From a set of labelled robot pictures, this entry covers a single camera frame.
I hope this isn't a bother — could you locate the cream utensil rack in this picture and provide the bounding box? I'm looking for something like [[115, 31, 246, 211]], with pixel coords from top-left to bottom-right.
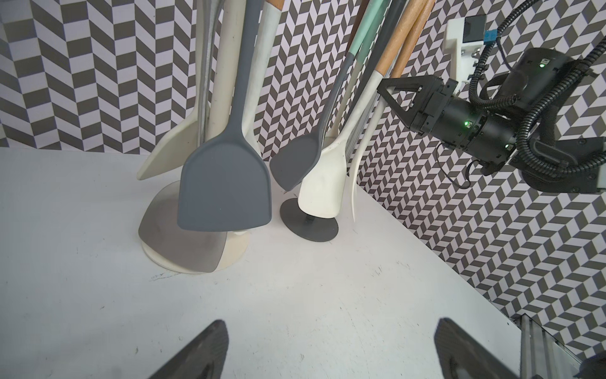
[[140, 0, 251, 275]]

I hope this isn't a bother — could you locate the grey spoon spatula brown handle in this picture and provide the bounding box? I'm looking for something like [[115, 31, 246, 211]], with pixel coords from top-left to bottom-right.
[[269, 0, 372, 193]]

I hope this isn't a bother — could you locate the cream spatula cream handle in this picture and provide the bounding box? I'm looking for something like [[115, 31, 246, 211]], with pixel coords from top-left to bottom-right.
[[137, 1, 246, 180]]

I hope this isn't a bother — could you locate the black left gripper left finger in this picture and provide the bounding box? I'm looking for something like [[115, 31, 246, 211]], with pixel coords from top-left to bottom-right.
[[150, 320, 229, 379]]

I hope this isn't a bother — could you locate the grey turner mint handle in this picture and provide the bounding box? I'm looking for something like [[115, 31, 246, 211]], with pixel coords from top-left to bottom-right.
[[177, 1, 272, 232]]

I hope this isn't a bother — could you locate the white spatula mint handle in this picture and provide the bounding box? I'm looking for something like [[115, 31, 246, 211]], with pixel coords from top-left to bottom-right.
[[324, 1, 390, 147]]

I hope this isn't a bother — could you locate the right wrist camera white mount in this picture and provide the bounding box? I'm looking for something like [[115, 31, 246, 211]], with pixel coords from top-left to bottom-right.
[[442, 14, 486, 96]]

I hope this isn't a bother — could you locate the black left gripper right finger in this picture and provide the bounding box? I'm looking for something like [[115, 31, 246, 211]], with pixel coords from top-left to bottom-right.
[[434, 317, 518, 378]]

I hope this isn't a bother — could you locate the dark grey utensil rack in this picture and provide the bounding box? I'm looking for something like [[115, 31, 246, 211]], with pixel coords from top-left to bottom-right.
[[278, 0, 409, 243]]

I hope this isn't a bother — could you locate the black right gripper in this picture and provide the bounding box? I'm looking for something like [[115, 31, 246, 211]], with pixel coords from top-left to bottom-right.
[[378, 75, 516, 175]]

